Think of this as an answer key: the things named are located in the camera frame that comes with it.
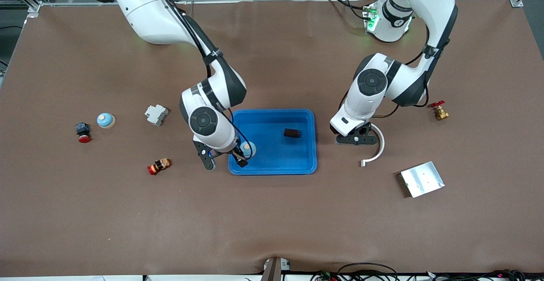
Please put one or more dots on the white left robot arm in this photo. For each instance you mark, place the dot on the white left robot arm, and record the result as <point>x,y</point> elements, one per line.
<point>425,0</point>

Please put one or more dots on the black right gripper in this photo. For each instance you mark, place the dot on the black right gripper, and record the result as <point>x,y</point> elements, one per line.
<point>241,160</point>

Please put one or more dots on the silver metal power supply box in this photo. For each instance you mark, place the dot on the silver metal power supply box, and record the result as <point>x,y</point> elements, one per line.
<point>423,180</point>

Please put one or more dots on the white circuit breaker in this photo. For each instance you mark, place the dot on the white circuit breaker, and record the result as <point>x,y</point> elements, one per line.
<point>156,115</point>

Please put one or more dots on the red button with dark block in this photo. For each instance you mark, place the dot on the red button with dark block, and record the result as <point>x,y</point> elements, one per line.
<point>83,131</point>

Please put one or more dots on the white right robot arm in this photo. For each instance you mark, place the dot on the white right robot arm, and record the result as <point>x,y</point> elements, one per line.
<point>144,13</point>

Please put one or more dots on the white curved plastic bracket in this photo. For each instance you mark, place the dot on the white curved plastic bracket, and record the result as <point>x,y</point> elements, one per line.
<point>381,145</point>

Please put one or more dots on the red emergency stop orange body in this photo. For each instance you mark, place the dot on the red emergency stop orange body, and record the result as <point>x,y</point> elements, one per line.
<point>159,166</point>

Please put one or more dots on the blue dome bell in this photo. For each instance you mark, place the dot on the blue dome bell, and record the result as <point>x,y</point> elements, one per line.
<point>250,148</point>
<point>105,120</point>

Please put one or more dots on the blue plastic tray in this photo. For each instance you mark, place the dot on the blue plastic tray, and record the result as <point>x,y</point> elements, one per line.
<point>276,162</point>

